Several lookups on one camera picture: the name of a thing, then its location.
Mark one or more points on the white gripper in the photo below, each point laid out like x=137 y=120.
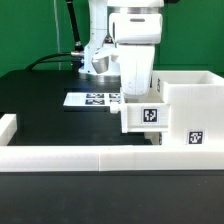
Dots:
x=135 y=37

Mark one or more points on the white drawer box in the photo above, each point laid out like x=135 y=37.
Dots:
x=154 y=137
x=145 y=115

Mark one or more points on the white drawer cabinet frame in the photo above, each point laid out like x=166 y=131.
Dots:
x=196 y=100

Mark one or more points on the white front drawer box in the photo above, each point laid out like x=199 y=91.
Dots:
x=154 y=137

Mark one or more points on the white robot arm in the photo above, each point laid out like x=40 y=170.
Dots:
x=99 y=62

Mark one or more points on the white marker tag sheet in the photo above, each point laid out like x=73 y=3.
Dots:
x=79 y=99

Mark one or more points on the white U-shaped fence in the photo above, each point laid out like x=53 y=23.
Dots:
x=101 y=158

